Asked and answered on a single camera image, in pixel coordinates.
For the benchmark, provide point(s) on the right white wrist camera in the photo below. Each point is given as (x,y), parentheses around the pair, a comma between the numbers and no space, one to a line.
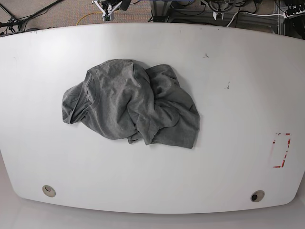
(107,7)

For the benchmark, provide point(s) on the aluminium frame stand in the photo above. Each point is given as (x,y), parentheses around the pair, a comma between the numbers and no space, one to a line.
(235,11)

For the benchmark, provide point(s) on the grey T-shirt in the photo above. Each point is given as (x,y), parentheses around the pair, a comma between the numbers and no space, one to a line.
(119,99)

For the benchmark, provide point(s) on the left table cable grommet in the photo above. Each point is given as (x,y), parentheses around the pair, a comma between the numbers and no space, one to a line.
(49,191)

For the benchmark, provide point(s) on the right table cable grommet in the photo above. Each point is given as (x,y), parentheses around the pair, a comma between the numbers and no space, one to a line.
(257,196)

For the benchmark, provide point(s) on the table cable grommet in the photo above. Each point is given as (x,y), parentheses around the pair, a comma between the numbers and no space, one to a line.
(49,191)
(257,196)

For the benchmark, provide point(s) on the white power strip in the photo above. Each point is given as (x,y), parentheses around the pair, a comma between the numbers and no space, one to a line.
(294,12)

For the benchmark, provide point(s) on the red tape rectangle marking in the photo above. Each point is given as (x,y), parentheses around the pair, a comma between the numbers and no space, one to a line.
(280,147)

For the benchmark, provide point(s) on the black tripod stand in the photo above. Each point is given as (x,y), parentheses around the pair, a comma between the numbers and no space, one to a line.
(17,25)

